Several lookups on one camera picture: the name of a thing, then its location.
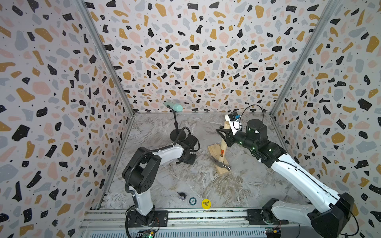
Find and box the wooden handle claw hammer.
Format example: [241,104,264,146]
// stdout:
[210,121,232,172]

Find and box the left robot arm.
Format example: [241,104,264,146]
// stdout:
[122,134,200,224]

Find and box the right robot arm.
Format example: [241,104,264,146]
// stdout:
[217,114,354,238]

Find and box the wooden block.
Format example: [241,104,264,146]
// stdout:
[207,144,233,176]

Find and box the black microphone stand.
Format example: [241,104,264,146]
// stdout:
[170,109,186,142]

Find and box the small dark clip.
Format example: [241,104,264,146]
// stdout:
[178,192,187,200]

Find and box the yellow round sticker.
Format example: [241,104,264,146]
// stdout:
[201,199,211,210]

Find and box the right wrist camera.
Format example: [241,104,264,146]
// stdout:
[224,111,241,131]

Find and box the green ring sticker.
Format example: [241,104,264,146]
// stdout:
[189,197,197,206]

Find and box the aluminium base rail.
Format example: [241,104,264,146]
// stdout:
[78,207,334,238]

